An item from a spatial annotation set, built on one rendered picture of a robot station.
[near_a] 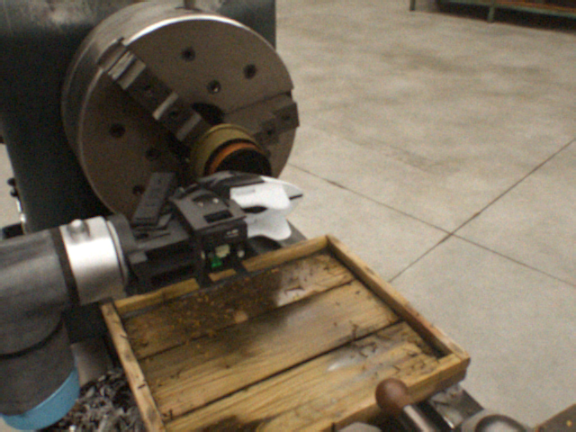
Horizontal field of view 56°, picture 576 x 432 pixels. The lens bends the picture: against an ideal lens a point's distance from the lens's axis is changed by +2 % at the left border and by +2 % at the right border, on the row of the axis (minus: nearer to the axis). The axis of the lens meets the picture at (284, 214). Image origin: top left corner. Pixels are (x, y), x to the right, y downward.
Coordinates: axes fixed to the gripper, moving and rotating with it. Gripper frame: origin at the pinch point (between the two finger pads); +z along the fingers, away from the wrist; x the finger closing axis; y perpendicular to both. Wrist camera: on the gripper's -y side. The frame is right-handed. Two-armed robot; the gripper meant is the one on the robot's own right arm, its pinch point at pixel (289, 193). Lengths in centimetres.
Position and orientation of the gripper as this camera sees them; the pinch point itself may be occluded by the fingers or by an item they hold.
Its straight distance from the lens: 61.2
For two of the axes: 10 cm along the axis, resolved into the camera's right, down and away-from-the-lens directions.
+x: 0.0, -8.5, -5.2
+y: 4.8, 4.6, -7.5
